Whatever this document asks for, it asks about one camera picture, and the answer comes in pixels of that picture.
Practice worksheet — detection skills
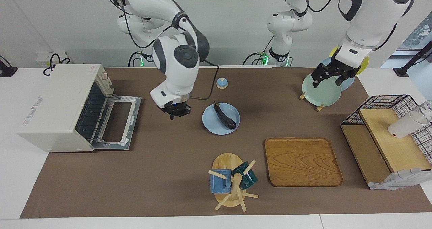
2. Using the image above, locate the glass oven door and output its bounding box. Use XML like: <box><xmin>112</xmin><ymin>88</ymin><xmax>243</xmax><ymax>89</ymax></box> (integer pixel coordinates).
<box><xmin>92</xmin><ymin>94</ymin><xmax>142</xmax><ymax>151</ymax></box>

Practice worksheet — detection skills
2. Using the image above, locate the black clamp mount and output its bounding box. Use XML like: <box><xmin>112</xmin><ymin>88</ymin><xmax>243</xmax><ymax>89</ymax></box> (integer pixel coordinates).
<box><xmin>0</xmin><ymin>55</ymin><xmax>18</xmax><ymax>77</ymax></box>

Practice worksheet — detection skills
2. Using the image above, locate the black power strip cable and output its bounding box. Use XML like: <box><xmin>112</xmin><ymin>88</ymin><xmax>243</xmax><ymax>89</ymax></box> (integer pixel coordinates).
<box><xmin>43</xmin><ymin>53</ymin><xmax>71</xmax><ymax>76</ymax></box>

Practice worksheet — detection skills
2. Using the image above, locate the wooden shelf with wire mesh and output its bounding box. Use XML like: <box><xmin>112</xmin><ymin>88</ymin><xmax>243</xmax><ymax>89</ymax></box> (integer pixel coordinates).
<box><xmin>340</xmin><ymin>94</ymin><xmax>432</xmax><ymax>191</ymax></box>

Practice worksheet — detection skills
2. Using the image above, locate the dark purple eggplant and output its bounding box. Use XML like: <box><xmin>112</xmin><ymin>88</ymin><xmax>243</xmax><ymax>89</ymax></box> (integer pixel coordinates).
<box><xmin>213</xmin><ymin>101</ymin><xmax>237</xmax><ymax>130</ymax></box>

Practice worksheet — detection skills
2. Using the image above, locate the light blue ridged plate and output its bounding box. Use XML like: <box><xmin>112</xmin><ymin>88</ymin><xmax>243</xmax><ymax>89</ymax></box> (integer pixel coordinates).
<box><xmin>202</xmin><ymin>102</ymin><xmax>241</xmax><ymax>135</ymax></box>

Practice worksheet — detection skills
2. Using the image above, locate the wooden plate rack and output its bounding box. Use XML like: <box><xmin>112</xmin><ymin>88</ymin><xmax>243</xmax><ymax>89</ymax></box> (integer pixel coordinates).
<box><xmin>299</xmin><ymin>91</ymin><xmax>325</xmax><ymax>112</ymax></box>

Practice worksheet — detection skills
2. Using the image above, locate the light blue rack plate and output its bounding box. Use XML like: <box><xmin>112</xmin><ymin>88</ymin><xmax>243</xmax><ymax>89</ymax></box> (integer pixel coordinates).
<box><xmin>321</xmin><ymin>57</ymin><xmax>356</xmax><ymax>91</ymax></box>

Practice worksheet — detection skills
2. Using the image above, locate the white power strip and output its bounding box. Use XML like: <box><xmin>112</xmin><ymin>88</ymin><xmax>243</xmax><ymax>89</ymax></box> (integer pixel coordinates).
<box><xmin>36</xmin><ymin>51</ymin><xmax>72</xmax><ymax>68</ymax></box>

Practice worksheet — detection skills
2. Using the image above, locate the pale green plate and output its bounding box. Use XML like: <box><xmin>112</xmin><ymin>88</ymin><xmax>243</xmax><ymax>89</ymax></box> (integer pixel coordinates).
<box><xmin>301</xmin><ymin>72</ymin><xmax>342</xmax><ymax>107</ymax></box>

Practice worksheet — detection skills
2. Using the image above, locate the white plastic cup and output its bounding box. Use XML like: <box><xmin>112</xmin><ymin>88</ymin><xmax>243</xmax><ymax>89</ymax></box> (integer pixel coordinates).
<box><xmin>387</xmin><ymin>111</ymin><xmax>429</xmax><ymax>139</ymax></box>

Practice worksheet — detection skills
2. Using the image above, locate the wooden serving tray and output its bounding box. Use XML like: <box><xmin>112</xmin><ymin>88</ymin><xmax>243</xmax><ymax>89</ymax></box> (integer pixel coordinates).
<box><xmin>264</xmin><ymin>137</ymin><xmax>344</xmax><ymax>188</ymax></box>

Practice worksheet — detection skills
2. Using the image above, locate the brown table mat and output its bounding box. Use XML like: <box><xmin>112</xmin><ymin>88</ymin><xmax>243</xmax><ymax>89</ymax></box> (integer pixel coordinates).
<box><xmin>19</xmin><ymin>66</ymin><xmax>432</xmax><ymax>219</ymax></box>

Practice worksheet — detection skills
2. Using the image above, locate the yellow plate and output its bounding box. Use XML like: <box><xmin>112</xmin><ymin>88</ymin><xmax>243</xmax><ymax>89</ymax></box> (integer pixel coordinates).
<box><xmin>329</xmin><ymin>46</ymin><xmax>370</xmax><ymax>76</ymax></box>

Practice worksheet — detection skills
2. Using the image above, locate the black base cable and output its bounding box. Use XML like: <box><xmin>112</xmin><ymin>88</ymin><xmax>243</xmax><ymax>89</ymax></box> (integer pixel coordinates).
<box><xmin>243</xmin><ymin>36</ymin><xmax>275</xmax><ymax>66</ymax></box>
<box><xmin>128</xmin><ymin>51</ymin><xmax>144</xmax><ymax>68</ymax></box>

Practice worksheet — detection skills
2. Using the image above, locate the wooden mug tree stand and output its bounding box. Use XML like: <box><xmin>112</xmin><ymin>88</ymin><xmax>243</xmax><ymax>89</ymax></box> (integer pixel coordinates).
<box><xmin>208</xmin><ymin>153</ymin><xmax>259</xmax><ymax>212</ymax></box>

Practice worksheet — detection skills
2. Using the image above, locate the black stand pole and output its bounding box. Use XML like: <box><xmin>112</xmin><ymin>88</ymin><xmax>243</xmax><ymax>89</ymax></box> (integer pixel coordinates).
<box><xmin>393</xmin><ymin>40</ymin><xmax>432</xmax><ymax>78</ymax></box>

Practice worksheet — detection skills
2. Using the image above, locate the cream toaster oven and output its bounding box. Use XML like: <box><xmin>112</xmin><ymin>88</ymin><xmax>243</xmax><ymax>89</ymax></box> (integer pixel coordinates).
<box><xmin>17</xmin><ymin>64</ymin><xmax>115</xmax><ymax>153</ymax></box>

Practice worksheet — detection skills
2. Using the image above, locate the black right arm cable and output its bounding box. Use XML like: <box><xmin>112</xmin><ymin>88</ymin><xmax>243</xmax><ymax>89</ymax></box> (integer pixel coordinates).
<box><xmin>107</xmin><ymin>0</ymin><xmax>220</xmax><ymax>100</ymax></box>

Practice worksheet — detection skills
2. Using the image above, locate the clear glass cup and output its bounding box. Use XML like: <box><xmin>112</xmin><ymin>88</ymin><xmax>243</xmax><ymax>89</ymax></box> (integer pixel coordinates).
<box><xmin>418</xmin><ymin>100</ymin><xmax>432</xmax><ymax>122</ymax></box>

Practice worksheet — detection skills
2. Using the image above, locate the blue mug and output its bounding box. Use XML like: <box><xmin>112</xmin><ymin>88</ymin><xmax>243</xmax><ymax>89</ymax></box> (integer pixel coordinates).
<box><xmin>209</xmin><ymin>169</ymin><xmax>232</xmax><ymax>194</ymax></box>

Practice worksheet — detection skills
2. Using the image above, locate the dark green mug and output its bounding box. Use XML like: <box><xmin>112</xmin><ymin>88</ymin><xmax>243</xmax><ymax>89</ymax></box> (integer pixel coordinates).
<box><xmin>231</xmin><ymin>161</ymin><xmax>258</xmax><ymax>190</ymax></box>

